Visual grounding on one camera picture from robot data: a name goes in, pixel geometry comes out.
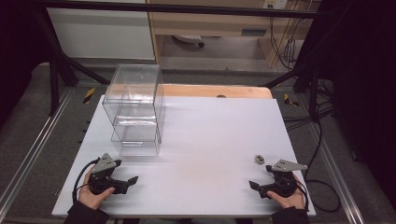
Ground aluminium floor rail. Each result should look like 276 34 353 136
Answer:
0 89 77 214
310 122 366 224

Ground clear acrylic drawer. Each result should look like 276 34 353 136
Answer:
120 124 162 157

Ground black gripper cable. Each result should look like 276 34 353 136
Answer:
295 118 342 215
71 158 101 203

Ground black metal stand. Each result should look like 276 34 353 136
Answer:
263 0 357 123
31 7 111 117

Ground black yellow tape marker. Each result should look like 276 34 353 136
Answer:
283 92 301 107
82 87 96 105

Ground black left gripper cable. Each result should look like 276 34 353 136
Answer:
71 158 101 203

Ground wooden board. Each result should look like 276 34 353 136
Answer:
157 83 274 100

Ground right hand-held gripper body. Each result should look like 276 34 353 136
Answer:
258 159 309 200

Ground person's right hand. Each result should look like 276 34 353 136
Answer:
266 175 306 210

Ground black metal crossbar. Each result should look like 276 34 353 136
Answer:
33 0 332 19

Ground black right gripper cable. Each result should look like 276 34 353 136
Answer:
295 118 342 215

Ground white wall socket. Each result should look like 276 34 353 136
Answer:
262 0 289 10

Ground black floor cables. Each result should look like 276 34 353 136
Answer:
282 78 335 133

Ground person's left hand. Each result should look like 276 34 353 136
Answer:
78 167 117 210

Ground white cabinet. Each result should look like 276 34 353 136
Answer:
46 0 156 61

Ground light wooden desk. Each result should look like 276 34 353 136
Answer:
146 0 322 68

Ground hanging black cable bundle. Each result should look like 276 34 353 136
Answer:
269 0 312 71

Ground grey chair base with caster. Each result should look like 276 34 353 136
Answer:
171 34 206 49

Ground clear acrylic drawer cabinet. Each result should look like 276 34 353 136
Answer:
102 63 167 157

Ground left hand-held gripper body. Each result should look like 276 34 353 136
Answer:
88 152 131 196

